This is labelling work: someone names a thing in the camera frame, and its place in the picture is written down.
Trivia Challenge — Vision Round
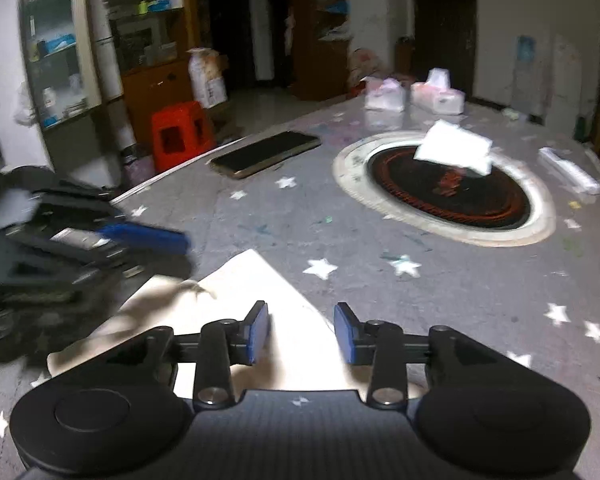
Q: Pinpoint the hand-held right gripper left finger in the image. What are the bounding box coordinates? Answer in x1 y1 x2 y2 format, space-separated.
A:
100 301 271 412

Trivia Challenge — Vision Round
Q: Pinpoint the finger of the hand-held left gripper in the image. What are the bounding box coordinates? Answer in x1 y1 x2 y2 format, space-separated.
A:
55 222 191 262

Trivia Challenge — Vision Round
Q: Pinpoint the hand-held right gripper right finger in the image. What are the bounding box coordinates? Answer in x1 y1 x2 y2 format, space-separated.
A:
333 302 503 409

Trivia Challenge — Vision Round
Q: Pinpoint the cream garment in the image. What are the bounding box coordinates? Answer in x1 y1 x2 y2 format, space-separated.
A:
47 249 426 401

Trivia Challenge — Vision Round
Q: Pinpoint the red plastic stool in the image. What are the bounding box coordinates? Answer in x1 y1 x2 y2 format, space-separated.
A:
150 101 216 172

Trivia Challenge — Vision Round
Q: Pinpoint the black smartphone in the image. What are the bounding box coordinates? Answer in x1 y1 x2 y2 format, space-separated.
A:
209 130 322 180

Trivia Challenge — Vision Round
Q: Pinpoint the glass-door wooden cabinet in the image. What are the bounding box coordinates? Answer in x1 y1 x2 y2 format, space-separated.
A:
17 0 201 171

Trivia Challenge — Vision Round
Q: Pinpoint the round built-in induction cooktop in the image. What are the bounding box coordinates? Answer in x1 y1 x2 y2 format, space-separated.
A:
332 131 557 247

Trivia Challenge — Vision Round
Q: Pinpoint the printed paper sack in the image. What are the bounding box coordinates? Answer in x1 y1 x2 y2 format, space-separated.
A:
187 48 229 109

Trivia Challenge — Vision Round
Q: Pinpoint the white paper tissue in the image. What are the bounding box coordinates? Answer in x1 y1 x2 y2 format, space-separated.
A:
413 120 493 177

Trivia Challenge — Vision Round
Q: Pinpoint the open wooden shelf unit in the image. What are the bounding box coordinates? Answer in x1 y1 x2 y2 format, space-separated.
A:
290 0 353 101

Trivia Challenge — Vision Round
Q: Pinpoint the dotted toy play tent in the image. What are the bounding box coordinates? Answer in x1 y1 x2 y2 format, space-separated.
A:
348 48 397 98

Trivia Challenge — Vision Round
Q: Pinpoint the black chair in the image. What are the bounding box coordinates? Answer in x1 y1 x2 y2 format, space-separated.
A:
395 36 416 74

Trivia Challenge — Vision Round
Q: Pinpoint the white water dispenser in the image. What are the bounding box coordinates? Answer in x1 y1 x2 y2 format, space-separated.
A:
515 61 542 107

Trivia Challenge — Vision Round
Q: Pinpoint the dark wooden door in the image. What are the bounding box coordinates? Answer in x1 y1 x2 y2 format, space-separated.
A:
412 0 478 102

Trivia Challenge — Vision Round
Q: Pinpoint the blue water bottle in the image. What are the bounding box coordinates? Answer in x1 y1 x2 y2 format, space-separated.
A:
517 35 537 64

